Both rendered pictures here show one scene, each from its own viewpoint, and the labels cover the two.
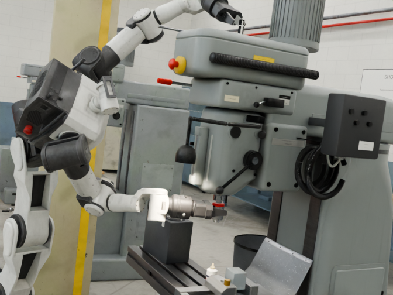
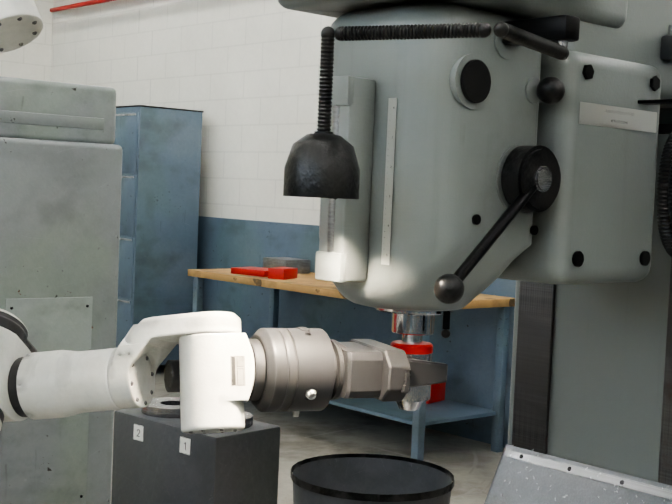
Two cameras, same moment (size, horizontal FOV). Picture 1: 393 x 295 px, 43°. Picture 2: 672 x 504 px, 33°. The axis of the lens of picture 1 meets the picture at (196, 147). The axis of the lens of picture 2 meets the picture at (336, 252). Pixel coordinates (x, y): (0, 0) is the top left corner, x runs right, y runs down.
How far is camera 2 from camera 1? 76 cm
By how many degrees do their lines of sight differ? 13
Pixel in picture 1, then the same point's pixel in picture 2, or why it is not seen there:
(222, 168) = (442, 212)
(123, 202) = (77, 380)
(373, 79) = not seen: hidden behind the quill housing
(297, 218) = (623, 370)
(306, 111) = (653, 17)
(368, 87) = not seen: hidden behind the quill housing
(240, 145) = (488, 129)
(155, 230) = (154, 470)
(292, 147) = (630, 132)
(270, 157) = (577, 166)
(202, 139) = (356, 119)
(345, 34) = not seen: outside the picture
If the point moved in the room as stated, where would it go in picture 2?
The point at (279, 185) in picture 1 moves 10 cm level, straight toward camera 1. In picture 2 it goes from (605, 262) to (633, 268)
